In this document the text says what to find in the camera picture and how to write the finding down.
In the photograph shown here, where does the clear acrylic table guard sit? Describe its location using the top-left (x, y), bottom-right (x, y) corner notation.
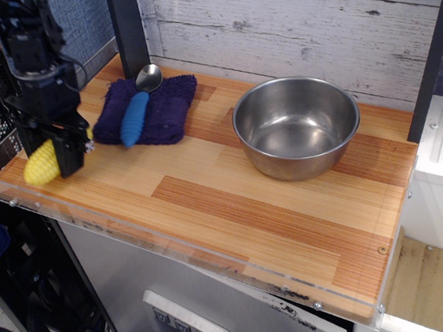
top-left (0, 10), bottom-right (436, 332)

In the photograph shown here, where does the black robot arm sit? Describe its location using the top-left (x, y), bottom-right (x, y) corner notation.
top-left (0, 0), bottom-right (93, 178)

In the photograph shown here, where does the yellow plastic corn cob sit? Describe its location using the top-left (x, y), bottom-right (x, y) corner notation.
top-left (23, 127), bottom-right (95, 186)

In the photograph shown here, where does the purple towel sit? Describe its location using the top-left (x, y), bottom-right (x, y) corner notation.
top-left (92, 75), bottom-right (197, 145)

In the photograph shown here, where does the dark grey vertical post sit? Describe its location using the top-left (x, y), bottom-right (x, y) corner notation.
top-left (106, 0), bottom-right (150, 79)

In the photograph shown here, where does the blue handled metal spoon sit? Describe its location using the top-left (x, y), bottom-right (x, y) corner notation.
top-left (120, 63), bottom-right (163, 148)

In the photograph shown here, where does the blue fabric panel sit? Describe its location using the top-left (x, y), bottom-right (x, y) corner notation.
top-left (44, 0), bottom-right (122, 93)

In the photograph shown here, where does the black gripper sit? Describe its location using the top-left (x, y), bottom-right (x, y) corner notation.
top-left (5, 62), bottom-right (89, 178)

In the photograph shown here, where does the stainless steel bowl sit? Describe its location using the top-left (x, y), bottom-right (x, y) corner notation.
top-left (232, 77), bottom-right (361, 181)

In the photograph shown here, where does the dark right vertical post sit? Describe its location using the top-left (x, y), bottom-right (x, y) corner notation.
top-left (407, 0), bottom-right (443, 143)

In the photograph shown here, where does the stainless steel cabinet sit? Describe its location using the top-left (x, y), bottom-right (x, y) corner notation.
top-left (58, 221), bottom-right (353, 332)

